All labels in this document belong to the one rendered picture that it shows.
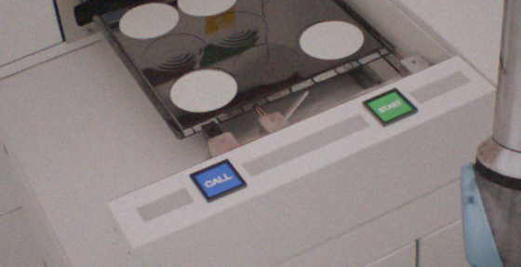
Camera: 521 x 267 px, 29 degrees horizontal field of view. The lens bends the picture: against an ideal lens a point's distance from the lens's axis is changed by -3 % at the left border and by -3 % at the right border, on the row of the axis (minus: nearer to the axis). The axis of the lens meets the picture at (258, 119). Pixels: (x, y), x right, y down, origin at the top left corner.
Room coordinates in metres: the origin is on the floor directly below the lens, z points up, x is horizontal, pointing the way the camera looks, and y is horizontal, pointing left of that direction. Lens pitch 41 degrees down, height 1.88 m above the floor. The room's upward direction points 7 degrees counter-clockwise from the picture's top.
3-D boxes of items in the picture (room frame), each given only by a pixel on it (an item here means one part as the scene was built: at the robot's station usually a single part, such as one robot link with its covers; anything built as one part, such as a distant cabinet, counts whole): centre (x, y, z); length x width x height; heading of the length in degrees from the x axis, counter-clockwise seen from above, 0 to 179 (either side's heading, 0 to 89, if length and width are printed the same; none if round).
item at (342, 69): (1.21, -0.05, 0.90); 0.38 x 0.01 x 0.01; 113
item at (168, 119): (1.31, 0.18, 0.90); 0.37 x 0.01 x 0.01; 23
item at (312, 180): (1.02, -0.06, 0.89); 0.55 x 0.09 x 0.14; 113
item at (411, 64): (1.21, -0.25, 0.89); 0.08 x 0.03 x 0.03; 23
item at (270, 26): (1.38, 0.02, 0.90); 0.34 x 0.34 x 0.01; 23
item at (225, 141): (1.08, 0.04, 0.89); 0.08 x 0.03 x 0.03; 23
